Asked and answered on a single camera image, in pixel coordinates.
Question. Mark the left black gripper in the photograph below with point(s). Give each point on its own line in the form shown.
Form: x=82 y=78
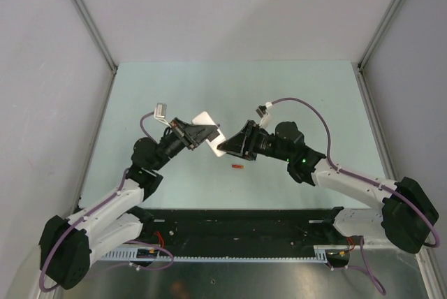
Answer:
x=200 y=133

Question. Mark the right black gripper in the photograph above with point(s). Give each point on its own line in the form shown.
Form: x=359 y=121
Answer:
x=235 y=145

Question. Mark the red white remote control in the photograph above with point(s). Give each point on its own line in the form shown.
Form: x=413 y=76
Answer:
x=214 y=136

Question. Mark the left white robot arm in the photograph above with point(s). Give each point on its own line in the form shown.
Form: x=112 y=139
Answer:
x=70 y=246

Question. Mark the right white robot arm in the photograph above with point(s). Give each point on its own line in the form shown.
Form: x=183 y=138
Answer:
x=407 y=214

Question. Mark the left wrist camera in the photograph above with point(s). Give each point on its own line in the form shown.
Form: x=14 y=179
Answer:
x=160 y=113

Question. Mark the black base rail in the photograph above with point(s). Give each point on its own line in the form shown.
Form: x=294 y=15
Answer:
x=242 y=233

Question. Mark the slotted cable duct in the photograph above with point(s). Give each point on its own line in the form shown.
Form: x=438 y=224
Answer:
x=144 y=254

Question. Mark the left aluminium frame post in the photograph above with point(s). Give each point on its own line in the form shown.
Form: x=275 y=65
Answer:
x=94 y=33

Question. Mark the aluminium frame post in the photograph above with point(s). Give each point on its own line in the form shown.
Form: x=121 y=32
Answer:
x=94 y=33
x=384 y=25

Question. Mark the right aluminium frame post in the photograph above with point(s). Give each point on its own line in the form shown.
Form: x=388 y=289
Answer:
x=384 y=25

